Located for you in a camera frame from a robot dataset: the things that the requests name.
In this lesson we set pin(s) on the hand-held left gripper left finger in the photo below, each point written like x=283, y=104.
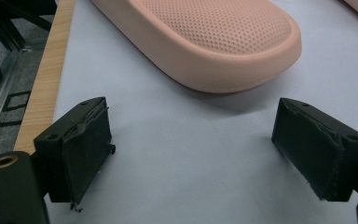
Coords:
x=84, y=155

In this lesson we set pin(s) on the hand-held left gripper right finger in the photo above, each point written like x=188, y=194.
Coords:
x=317, y=155

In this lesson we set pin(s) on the pale table cover sheet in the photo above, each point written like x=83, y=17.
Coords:
x=183, y=155

